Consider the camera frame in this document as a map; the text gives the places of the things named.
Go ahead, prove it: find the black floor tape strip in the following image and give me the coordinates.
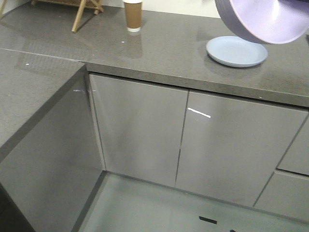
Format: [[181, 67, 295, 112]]
[[199, 216, 217, 224]]

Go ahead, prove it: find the purple bowl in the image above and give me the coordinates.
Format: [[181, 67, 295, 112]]
[[215, 0, 309, 44]]

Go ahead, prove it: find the grey stone countertop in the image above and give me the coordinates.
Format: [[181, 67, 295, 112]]
[[0, 0, 309, 162]]

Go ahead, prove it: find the light blue plate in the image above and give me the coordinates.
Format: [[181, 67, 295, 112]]
[[206, 36, 268, 68]]

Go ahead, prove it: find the grey cabinet door centre-right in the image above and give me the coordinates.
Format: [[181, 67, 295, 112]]
[[176, 91, 308, 207]]

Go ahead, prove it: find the grey drawer front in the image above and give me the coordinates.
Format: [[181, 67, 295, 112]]
[[254, 119, 309, 222]]

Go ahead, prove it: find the wooden rack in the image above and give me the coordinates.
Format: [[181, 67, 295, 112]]
[[31, 0, 104, 33]]

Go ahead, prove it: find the grey cabinet door centre-left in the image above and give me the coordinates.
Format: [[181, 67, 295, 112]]
[[90, 74, 188, 187]]

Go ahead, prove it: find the brown paper cup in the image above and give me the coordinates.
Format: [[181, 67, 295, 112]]
[[123, 0, 143, 32]]

